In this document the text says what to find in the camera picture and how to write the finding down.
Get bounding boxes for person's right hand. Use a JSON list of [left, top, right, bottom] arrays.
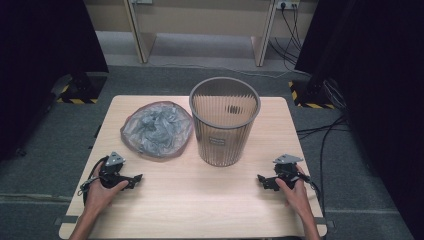
[[274, 165, 315, 220]]

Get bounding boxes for beige desk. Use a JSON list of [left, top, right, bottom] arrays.
[[83, 0, 320, 68]]

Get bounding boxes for grey tape strip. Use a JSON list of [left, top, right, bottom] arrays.
[[54, 215, 80, 227], [311, 215, 336, 230]]

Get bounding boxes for white wall power socket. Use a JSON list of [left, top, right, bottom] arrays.
[[275, 0, 301, 11]]

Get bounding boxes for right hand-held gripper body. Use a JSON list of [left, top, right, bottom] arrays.
[[266, 153, 305, 192]]

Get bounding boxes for striped black stand base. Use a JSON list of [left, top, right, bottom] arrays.
[[288, 78, 336, 110], [51, 72, 109, 105]]

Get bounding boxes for black cables from socket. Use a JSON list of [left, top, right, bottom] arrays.
[[267, 3, 304, 73]]

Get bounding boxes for cable bundle at stand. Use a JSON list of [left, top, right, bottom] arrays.
[[321, 78, 348, 112]]

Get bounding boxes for grey translucent trash bag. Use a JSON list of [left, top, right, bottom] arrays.
[[119, 100, 195, 162]]

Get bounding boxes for left hand-held gripper cable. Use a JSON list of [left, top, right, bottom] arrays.
[[76, 155, 111, 206]]

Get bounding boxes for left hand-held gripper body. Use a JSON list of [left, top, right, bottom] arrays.
[[98, 151, 135, 191]]

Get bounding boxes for person's left hand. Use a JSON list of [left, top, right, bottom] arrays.
[[82, 161, 130, 218]]

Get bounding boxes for black curtain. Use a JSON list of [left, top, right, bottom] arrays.
[[294, 0, 424, 240], [0, 0, 110, 162]]

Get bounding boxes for black floor cables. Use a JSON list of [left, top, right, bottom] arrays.
[[296, 114, 350, 218]]

